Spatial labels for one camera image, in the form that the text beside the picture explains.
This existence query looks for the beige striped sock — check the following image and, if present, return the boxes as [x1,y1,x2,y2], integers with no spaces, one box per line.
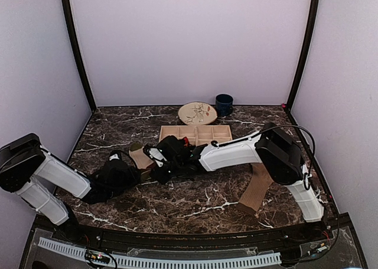
[129,142,155,171]

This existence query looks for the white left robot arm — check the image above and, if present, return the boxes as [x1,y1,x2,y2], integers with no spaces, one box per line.
[1,133,141,243]

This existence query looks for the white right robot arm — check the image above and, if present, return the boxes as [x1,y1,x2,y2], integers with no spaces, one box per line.
[143,122,325,242]

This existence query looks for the wooden compartment tray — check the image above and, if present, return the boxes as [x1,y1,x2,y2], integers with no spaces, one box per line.
[159,125,233,145]

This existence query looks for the patterned ceramic plate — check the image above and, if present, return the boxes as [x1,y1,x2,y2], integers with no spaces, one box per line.
[178,102,217,125]

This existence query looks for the dark blue mug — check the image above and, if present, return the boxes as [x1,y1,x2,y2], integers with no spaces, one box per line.
[216,94,233,117]

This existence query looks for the tan plain sock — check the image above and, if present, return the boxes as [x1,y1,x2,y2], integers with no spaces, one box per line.
[236,163,273,216]

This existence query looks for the white slotted cable duct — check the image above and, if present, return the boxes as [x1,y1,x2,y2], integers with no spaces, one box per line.
[38,237,282,269]

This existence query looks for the left black corner post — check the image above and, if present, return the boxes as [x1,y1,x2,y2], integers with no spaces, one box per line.
[61,0,97,113]

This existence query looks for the black corner post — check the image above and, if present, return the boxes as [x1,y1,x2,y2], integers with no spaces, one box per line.
[286,0,320,111]
[61,0,97,113]

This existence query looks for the right black corner post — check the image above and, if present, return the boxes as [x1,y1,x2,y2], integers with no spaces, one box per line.
[286,0,320,111]

